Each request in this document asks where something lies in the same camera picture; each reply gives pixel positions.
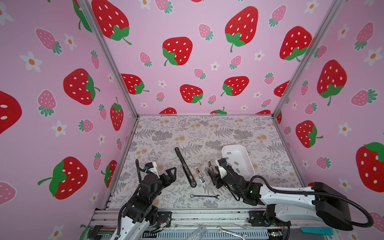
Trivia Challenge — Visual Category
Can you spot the pink mini stapler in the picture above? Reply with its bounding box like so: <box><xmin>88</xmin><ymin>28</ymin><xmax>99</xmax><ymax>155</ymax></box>
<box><xmin>195</xmin><ymin>167</ymin><xmax>206</xmax><ymax>184</ymax></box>

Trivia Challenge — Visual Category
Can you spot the black stapler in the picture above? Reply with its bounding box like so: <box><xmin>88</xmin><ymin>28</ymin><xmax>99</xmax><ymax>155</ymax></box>
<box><xmin>175</xmin><ymin>148</ymin><xmax>197</xmax><ymax>188</ymax></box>

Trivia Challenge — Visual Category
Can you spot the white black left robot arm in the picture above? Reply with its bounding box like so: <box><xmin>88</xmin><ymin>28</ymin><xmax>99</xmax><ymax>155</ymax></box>
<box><xmin>111</xmin><ymin>159</ymin><xmax>177</xmax><ymax>240</ymax></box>

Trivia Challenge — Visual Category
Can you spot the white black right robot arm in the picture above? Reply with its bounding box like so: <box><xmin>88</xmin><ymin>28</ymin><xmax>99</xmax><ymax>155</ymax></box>
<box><xmin>208</xmin><ymin>158</ymin><xmax>375</xmax><ymax>231</ymax></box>

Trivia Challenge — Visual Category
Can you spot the white plastic tray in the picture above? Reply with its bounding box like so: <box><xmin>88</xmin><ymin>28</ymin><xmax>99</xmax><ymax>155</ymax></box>
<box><xmin>222</xmin><ymin>145</ymin><xmax>255</xmax><ymax>181</ymax></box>

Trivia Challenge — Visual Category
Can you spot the silver combination wrench on table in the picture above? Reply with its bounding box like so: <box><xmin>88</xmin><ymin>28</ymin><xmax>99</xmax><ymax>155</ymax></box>
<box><xmin>190</xmin><ymin>194</ymin><xmax>220</xmax><ymax>200</ymax></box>

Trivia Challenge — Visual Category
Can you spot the clear plastic bag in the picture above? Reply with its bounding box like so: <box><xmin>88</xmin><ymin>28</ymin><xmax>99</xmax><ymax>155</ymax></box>
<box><xmin>186</xmin><ymin>225</ymin><xmax>208</xmax><ymax>240</ymax></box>

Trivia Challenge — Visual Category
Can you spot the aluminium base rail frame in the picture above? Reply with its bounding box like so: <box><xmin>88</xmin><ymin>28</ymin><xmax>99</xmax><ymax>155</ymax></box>
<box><xmin>88</xmin><ymin>208</ymin><xmax>334</xmax><ymax>240</ymax></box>

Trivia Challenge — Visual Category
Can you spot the silver wrench on rail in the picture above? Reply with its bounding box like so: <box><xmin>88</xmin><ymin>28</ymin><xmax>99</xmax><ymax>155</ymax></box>
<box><xmin>217</xmin><ymin>226</ymin><xmax>248</xmax><ymax>240</ymax></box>

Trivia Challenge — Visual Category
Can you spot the teal tool handle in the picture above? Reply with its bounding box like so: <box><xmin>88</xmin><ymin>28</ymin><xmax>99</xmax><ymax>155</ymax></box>
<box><xmin>301</xmin><ymin>227</ymin><xmax>334</xmax><ymax>236</ymax></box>

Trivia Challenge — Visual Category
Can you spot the aluminium left rear corner post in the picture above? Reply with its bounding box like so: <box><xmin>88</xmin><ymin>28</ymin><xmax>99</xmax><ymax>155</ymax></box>
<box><xmin>79</xmin><ymin>1</ymin><xmax>138</xmax><ymax>120</ymax></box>

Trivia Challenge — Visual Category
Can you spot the aluminium corner post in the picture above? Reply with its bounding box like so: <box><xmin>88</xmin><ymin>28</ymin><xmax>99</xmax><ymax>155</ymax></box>
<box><xmin>79</xmin><ymin>1</ymin><xmax>138</xmax><ymax>120</ymax></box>
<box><xmin>272</xmin><ymin>0</ymin><xmax>345</xmax><ymax>120</ymax></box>

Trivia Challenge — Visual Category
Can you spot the aluminium right rear corner post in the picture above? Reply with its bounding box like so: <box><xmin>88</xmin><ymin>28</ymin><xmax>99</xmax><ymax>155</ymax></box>
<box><xmin>272</xmin><ymin>0</ymin><xmax>345</xmax><ymax>120</ymax></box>

